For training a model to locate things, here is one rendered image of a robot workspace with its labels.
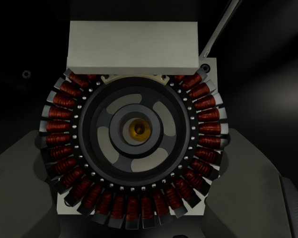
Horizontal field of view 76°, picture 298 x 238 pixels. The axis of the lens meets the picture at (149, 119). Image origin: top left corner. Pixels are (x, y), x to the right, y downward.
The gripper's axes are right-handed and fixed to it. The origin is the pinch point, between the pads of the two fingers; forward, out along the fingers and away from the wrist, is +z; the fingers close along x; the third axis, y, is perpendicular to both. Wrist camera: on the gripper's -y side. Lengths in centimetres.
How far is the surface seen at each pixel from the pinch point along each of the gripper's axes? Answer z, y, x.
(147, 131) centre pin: 2.1, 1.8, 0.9
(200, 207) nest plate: 0.1, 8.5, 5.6
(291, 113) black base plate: 5.7, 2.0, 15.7
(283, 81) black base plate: 7.7, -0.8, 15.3
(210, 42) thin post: 5.3, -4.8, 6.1
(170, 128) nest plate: 4.2, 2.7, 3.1
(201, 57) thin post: 7.6, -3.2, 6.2
